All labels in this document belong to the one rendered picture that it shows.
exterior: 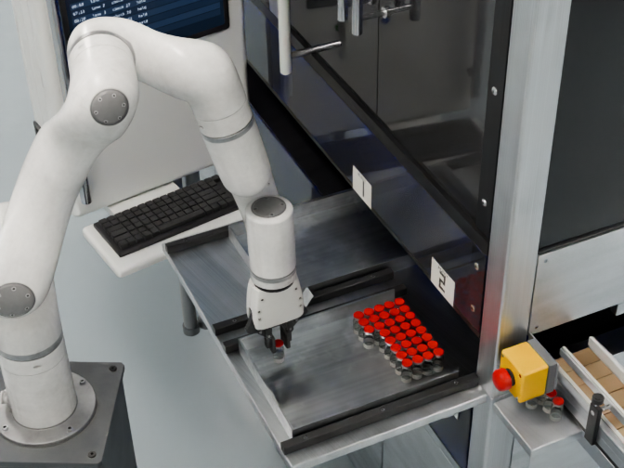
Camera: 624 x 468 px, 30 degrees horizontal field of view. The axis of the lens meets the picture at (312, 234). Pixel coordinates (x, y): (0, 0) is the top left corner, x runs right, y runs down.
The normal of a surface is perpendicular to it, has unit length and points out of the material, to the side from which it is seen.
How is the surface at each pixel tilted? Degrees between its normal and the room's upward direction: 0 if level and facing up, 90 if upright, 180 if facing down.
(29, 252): 65
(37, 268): 71
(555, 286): 90
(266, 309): 90
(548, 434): 0
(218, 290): 0
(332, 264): 0
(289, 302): 90
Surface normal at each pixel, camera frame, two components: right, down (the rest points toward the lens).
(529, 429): -0.02, -0.78
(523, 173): 0.42, 0.56
